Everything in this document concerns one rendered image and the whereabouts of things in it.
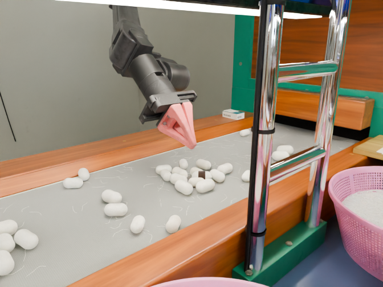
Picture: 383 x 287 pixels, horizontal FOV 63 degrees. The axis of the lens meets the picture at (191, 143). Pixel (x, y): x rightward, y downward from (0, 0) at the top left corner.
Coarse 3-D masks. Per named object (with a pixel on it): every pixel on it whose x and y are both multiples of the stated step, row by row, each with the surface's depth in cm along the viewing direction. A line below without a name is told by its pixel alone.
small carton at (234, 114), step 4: (224, 112) 98; (228, 112) 97; (232, 112) 96; (236, 112) 96; (240, 112) 96; (244, 112) 97; (224, 116) 99; (228, 116) 97; (232, 116) 96; (236, 116) 95; (240, 116) 96; (244, 116) 97
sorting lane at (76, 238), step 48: (240, 144) 81; (288, 144) 81; (336, 144) 81; (48, 192) 55; (96, 192) 55; (144, 192) 55; (192, 192) 55; (240, 192) 55; (48, 240) 42; (96, 240) 42; (144, 240) 42
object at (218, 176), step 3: (210, 171) 60; (213, 171) 60; (216, 171) 59; (219, 171) 59; (213, 174) 59; (216, 174) 59; (219, 174) 58; (222, 174) 59; (213, 177) 59; (216, 177) 59; (219, 177) 58; (222, 177) 58; (216, 180) 59; (219, 180) 58; (222, 180) 59
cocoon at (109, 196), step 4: (104, 192) 51; (108, 192) 51; (112, 192) 51; (116, 192) 51; (104, 196) 51; (108, 196) 51; (112, 196) 50; (116, 196) 50; (120, 196) 51; (104, 200) 51; (108, 200) 51; (112, 200) 50; (116, 200) 50; (120, 200) 51
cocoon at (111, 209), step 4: (108, 204) 48; (112, 204) 47; (116, 204) 48; (120, 204) 47; (124, 204) 48; (104, 208) 48; (108, 208) 47; (112, 208) 47; (116, 208) 47; (120, 208) 47; (124, 208) 47; (108, 212) 47; (112, 212) 47; (116, 212) 47; (120, 212) 47; (124, 212) 47
